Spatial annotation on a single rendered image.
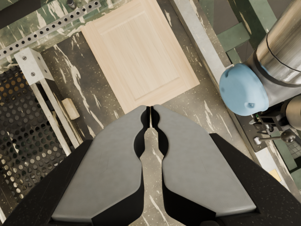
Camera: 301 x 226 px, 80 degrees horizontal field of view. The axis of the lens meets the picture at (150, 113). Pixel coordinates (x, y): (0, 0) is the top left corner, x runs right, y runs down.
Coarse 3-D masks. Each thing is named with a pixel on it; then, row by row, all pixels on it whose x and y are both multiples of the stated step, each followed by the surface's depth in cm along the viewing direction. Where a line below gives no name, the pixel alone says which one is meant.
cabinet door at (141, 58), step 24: (144, 0) 70; (96, 24) 70; (120, 24) 70; (144, 24) 70; (168, 24) 70; (96, 48) 70; (120, 48) 70; (144, 48) 70; (168, 48) 70; (120, 72) 70; (144, 72) 70; (168, 72) 70; (192, 72) 70; (120, 96) 70; (144, 96) 70; (168, 96) 70
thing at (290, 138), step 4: (284, 132) 57; (288, 132) 56; (256, 136) 66; (280, 136) 58; (284, 136) 57; (288, 136) 56; (292, 136) 56; (256, 140) 66; (260, 140) 65; (264, 140) 64; (284, 140) 57; (288, 140) 56; (292, 140) 56
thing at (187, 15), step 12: (180, 0) 68; (180, 12) 68; (192, 12) 68; (192, 24) 68; (192, 36) 68; (204, 36) 68; (204, 48) 68; (204, 60) 69; (216, 60) 68; (216, 72) 68; (216, 84) 69; (228, 108) 70; (240, 132) 71; (252, 156) 71; (264, 156) 68; (264, 168) 68; (276, 168) 67
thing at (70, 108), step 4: (64, 100) 69; (68, 100) 69; (64, 104) 69; (68, 104) 69; (72, 104) 70; (68, 108) 69; (72, 108) 69; (68, 112) 69; (72, 112) 69; (76, 112) 70; (72, 116) 69; (76, 116) 69
